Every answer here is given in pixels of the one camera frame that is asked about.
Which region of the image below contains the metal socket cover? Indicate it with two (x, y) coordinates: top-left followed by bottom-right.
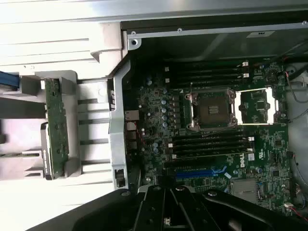
(234, 87), (280, 126)

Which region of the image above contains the black expansion slot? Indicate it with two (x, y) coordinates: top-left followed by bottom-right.
(165, 160), (214, 169)

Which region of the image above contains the beige corner bracket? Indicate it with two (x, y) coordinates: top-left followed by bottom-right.
(90, 21), (129, 64)

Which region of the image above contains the CPU socket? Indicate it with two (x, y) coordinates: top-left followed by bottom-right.
(183, 86), (238, 132)

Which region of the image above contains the blue expansion slot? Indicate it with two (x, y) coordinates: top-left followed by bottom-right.
(175, 169), (228, 180)

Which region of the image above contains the green motherboard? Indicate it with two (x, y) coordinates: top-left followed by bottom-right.
(134, 56), (298, 214)

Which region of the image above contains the grey parts rack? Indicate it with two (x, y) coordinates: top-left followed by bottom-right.
(0, 69), (81, 181)

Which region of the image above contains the open PC case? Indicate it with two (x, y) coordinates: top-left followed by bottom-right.
(105, 19), (308, 231)

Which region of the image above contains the blue disk carrier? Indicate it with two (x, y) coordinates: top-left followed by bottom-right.
(0, 70), (19, 92)

